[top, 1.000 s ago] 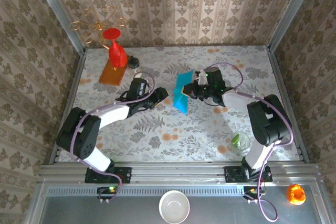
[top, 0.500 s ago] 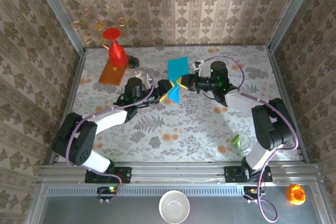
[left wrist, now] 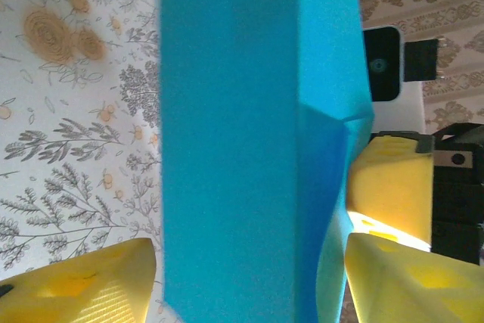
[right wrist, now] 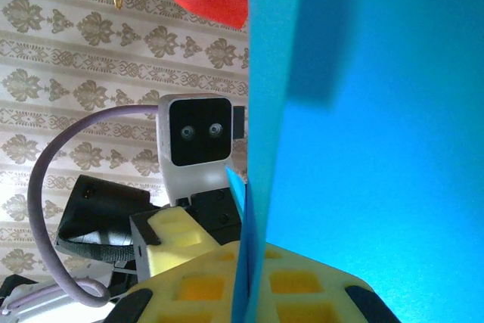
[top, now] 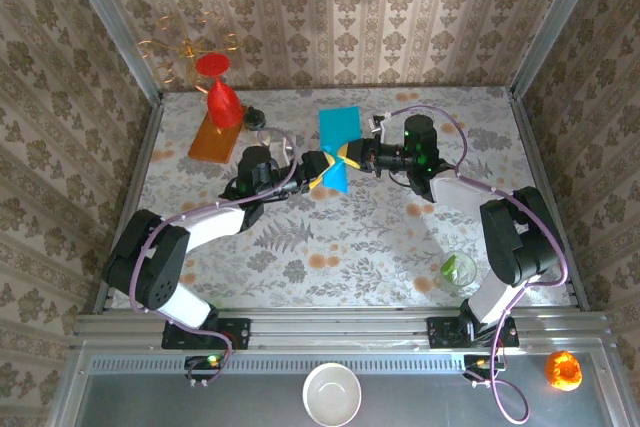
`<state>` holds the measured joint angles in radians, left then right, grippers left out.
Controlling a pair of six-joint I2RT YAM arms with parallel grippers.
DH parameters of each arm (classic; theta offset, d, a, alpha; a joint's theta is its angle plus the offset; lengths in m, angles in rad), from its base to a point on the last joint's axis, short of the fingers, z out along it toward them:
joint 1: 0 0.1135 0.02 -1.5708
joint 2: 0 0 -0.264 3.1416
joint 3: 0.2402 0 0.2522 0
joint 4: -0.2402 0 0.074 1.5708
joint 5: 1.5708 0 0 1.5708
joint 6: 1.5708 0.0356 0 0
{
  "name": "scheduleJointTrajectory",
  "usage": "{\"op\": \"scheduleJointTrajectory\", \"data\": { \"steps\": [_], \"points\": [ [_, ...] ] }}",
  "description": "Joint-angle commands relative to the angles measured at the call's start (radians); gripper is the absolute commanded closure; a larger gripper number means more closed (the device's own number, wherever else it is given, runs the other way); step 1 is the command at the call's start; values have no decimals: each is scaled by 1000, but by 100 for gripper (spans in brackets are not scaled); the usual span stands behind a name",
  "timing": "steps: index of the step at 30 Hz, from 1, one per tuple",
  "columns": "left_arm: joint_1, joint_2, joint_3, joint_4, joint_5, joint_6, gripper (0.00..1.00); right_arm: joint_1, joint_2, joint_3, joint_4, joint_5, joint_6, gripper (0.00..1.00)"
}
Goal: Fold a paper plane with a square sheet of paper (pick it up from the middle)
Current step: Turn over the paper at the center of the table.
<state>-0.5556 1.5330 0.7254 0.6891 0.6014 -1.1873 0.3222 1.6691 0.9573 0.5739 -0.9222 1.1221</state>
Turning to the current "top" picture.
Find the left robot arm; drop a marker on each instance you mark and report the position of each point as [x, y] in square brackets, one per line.
[145, 262]

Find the orange wooden board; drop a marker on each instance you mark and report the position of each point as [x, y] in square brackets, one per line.
[212, 142]

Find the small bottle black cap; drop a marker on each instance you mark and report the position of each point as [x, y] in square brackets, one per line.
[254, 119]

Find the red wine glass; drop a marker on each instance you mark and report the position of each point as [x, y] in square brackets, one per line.
[222, 102]

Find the floral table cover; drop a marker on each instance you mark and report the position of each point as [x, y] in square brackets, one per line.
[380, 257]

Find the clear glass green leaf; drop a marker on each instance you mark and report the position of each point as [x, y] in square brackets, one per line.
[457, 272]

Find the white bowl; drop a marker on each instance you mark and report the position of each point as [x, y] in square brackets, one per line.
[331, 393]

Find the orange ball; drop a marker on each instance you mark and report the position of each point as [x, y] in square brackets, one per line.
[564, 371]

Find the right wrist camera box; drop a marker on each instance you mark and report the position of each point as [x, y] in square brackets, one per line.
[379, 123]

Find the aluminium side rail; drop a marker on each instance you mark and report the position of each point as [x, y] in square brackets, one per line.
[548, 187]
[131, 187]

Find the aluminium mounting rail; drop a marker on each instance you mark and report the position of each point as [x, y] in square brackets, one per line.
[340, 329]

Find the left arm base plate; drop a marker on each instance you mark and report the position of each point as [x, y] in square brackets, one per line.
[235, 333]

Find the aluminium corner post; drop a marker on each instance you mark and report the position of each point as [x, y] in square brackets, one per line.
[555, 22]
[114, 27]

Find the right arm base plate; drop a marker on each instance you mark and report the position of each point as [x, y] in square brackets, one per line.
[442, 333]

